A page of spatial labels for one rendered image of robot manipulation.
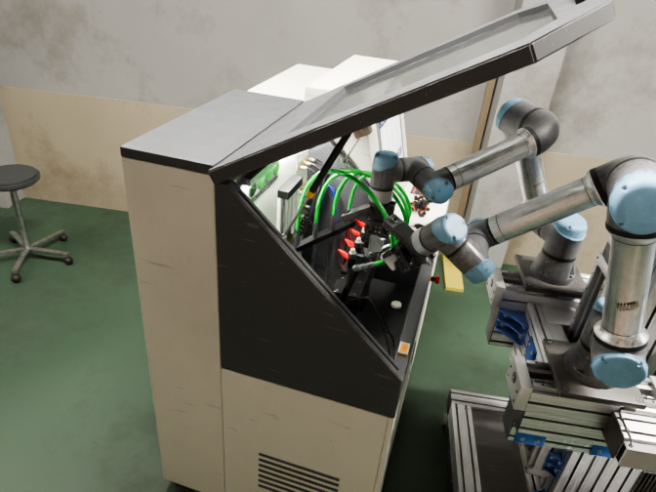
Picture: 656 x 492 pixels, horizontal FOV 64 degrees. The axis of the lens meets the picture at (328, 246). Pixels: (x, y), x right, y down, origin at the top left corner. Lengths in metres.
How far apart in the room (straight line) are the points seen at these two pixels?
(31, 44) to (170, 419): 3.02
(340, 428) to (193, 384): 0.52
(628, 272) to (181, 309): 1.23
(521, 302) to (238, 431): 1.12
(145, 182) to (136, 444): 1.45
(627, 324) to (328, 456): 1.03
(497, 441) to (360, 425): 0.93
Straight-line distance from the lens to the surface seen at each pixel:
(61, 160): 4.57
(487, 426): 2.56
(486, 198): 3.66
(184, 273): 1.61
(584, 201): 1.37
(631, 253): 1.28
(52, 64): 4.33
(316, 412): 1.75
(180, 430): 2.13
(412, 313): 1.81
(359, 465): 1.88
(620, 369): 1.42
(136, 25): 3.95
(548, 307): 2.05
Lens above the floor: 2.03
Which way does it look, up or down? 31 degrees down
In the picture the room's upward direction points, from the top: 5 degrees clockwise
